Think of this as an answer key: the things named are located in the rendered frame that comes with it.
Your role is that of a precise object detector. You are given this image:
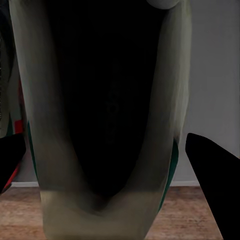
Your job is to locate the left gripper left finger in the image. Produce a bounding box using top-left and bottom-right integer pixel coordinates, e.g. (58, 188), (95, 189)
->
(0, 133), (26, 193)

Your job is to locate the gym shoe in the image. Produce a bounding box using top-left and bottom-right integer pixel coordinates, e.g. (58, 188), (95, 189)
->
(9, 0), (192, 240)
(0, 0), (25, 194)

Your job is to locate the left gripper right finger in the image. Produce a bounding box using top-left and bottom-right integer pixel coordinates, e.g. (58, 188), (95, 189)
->
(185, 133), (240, 240)

